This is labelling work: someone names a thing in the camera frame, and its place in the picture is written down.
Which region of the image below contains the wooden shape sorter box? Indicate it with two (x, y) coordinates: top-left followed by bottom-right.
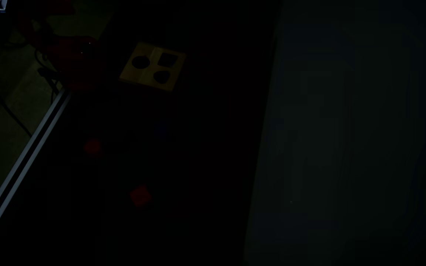
(119, 42), (187, 92)

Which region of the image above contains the red teardrop block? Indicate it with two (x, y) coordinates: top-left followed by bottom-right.
(83, 139), (103, 158)

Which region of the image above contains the red cube block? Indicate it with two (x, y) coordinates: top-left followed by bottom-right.
(129, 185), (154, 209)

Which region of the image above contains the aluminium profile rail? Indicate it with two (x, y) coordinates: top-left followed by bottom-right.
(0, 88), (72, 255)

